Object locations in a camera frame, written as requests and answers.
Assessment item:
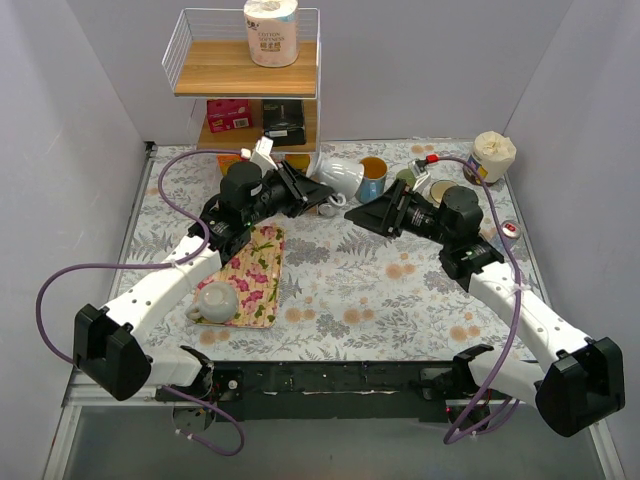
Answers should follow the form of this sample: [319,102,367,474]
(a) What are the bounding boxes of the light green mug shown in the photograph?
[396,168,416,188]

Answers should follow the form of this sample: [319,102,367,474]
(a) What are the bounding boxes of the blue butterfly ceramic mug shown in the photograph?
[356,157,388,204]

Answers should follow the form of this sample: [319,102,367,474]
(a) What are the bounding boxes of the grey-blue mug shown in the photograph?
[306,155,364,208]

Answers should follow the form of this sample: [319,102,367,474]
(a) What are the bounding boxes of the cream ceramic mug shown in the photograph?
[426,180,457,206]

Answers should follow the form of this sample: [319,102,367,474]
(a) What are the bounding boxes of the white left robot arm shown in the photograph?
[72,162,334,401]

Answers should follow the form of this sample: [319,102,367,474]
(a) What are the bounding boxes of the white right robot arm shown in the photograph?
[344,180,625,437]

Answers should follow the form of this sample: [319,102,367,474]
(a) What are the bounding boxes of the white ceramic mug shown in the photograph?
[185,281,239,324]

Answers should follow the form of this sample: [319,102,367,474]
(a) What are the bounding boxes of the yellow box right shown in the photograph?
[285,153,311,174]

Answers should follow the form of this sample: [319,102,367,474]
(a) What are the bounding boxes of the yellow box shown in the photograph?
[216,154,243,176]
[285,153,311,174]

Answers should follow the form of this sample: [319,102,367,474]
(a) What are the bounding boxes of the black beverage can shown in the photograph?
[317,203,338,218]

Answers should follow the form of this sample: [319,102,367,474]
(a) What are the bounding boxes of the black coffee bag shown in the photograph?
[261,99,306,147]

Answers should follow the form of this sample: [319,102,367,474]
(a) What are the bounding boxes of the yellow box left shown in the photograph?
[216,154,243,176]

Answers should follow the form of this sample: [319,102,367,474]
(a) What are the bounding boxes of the floral serving tray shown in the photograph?
[193,224,285,329]

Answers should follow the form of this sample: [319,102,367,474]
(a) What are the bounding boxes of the cartoon jar with cloth lid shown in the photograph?
[463,131,517,186]

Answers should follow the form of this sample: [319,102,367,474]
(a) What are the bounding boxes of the red tissue box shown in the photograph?
[206,99,253,133]

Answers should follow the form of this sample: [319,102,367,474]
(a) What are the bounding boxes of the wrapped toilet paper roll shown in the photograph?
[243,0,299,68]

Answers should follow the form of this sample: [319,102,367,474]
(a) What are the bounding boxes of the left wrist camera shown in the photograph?
[240,136,277,175]

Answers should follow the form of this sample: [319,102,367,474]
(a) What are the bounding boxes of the wooden wire shelf rack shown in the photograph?
[162,8,322,160]

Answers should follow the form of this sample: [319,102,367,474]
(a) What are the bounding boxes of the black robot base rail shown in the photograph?
[154,357,516,431]

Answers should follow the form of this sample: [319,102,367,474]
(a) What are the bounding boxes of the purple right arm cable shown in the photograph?
[442,154,524,446]

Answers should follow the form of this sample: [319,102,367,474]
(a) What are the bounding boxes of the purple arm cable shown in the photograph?
[34,147,254,457]
[442,154,524,446]

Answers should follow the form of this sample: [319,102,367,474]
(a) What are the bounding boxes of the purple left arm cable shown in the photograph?
[34,147,254,457]

